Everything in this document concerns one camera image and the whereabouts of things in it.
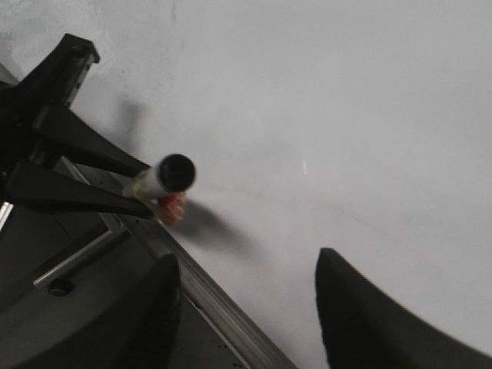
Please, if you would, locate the aluminium whiteboard tray rail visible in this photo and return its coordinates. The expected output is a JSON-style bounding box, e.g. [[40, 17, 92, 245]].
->
[[57, 157, 299, 369]]

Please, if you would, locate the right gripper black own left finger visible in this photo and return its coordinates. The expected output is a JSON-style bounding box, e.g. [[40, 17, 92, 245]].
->
[[1, 254, 180, 368]]

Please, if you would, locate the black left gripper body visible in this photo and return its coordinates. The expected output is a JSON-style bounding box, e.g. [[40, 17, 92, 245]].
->
[[1, 34, 100, 201]]

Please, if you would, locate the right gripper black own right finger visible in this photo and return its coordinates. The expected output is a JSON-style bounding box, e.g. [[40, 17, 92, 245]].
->
[[315, 248, 491, 368]]

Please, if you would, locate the white whiteboard panel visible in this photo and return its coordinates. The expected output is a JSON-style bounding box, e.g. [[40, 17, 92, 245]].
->
[[1, 1, 491, 368]]

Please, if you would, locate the white black whiteboard marker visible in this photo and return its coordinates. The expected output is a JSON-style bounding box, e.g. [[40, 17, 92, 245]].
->
[[122, 154, 197, 201]]

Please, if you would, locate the silver metal handle bar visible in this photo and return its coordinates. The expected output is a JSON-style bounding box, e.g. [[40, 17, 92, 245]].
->
[[32, 228, 128, 289]]

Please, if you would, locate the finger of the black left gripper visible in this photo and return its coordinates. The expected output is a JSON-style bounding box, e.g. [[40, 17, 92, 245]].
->
[[33, 106, 149, 178], [5, 161, 152, 218]]

